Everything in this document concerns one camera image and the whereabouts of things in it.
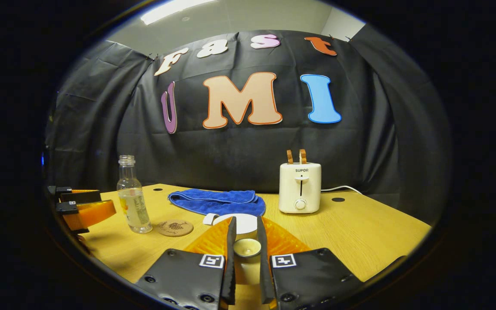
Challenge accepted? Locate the black backdrop cloth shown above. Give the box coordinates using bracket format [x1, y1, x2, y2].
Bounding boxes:
[43, 29, 453, 224]

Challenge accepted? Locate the white toaster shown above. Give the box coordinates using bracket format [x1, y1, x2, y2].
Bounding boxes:
[279, 162, 322, 214]

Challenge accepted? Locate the clear water bottle yellow label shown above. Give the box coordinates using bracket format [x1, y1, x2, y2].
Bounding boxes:
[117, 155, 153, 234]

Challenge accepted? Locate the cream teacup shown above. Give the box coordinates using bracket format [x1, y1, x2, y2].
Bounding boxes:
[212, 213, 259, 241]

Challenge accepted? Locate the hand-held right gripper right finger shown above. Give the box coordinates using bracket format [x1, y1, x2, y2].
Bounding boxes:
[257, 215, 365, 310]

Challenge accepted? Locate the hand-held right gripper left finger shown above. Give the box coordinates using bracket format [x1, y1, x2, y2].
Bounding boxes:
[134, 216, 237, 310]

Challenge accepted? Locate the white power cable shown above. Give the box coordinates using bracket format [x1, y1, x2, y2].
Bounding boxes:
[320, 185, 363, 195]

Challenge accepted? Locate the blue towel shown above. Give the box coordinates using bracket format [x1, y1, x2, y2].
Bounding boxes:
[167, 189, 267, 225]

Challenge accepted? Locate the round cork coaster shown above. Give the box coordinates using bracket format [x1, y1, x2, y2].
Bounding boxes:
[158, 220, 194, 237]

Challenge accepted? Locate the cream teacup lid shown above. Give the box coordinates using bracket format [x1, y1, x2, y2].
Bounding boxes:
[232, 238, 264, 287]

